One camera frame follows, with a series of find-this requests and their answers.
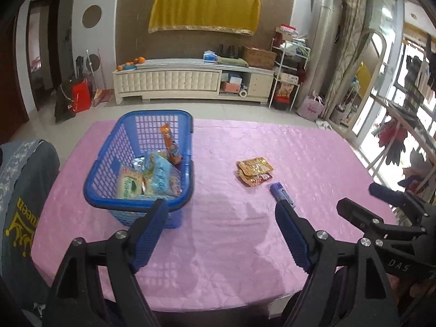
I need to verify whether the broom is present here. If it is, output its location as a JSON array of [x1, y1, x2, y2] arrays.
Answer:
[[85, 49, 111, 106]]

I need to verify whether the cream tv cabinet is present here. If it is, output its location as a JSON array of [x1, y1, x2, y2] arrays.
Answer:
[[112, 59, 276, 105]]

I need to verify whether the blue plastic basket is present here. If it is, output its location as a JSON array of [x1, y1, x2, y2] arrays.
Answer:
[[83, 110, 195, 229]]

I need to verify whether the grey printed chair cover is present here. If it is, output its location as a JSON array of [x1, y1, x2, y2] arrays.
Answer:
[[0, 138, 61, 314]]

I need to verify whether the purple chewing gum pack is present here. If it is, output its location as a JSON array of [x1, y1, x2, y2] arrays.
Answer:
[[270, 183, 295, 208]]

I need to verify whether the red bag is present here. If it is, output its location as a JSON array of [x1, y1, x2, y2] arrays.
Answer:
[[71, 78, 92, 113]]

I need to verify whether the clothes drying rack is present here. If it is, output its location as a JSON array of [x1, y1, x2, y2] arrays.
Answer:
[[354, 29, 436, 191]]

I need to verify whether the clear round cake packet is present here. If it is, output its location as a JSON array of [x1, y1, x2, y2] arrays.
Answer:
[[117, 166, 144, 200]]

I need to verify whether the orange spicy snack packet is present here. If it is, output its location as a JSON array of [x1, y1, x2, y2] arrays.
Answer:
[[237, 157, 274, 177]]

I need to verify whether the round wall decoration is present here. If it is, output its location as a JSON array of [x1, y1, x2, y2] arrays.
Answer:
[[83, 5, 102, 28]]

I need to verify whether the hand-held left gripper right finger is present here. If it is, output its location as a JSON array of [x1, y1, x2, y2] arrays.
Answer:
[[275, 200, 401, 327]]

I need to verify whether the orange snack bar packet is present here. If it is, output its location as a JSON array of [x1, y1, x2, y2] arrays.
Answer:
[[160, 123, 183, 165]]

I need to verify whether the patterned curtain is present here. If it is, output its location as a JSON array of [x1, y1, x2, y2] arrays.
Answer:
[[327, 0, 368, 123]]

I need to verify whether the black bag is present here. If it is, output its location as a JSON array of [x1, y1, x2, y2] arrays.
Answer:
[[54, 82, 77, 123]]

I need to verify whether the silver standing air conditioner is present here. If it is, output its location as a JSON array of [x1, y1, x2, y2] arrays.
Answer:
[[311, 0, 343, 110]]

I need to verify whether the bowl of oranges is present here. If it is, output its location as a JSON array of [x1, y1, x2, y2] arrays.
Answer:
[[117, 57, 146, 71]]

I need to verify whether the green folded cloth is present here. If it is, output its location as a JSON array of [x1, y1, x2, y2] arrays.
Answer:
[[217, 56, 247, 67]]

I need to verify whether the pink tote bag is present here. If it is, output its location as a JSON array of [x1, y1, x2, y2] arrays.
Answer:
[[297, 95, 326, 120]]

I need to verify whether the white metal shelf rack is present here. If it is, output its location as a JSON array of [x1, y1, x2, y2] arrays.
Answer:
[[270, 34, 311, 110]]

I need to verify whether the red spicy snack packet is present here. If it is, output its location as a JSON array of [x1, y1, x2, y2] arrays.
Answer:
[[238, 172, 273, 187]]

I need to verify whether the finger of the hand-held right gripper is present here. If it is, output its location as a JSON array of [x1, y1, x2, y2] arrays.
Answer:
[[370, 182, 436, 227], [337, 198, 428, 246]]

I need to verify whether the yellow fringed cloth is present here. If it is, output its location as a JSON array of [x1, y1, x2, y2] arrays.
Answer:
[[148, 0, 263, 36]]

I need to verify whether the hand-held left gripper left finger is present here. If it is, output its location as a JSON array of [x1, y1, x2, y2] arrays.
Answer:
[[43, 199, 169, 327]]

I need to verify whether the cardboard box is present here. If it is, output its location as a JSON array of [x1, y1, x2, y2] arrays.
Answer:
[[243, 47, 277, 69]]

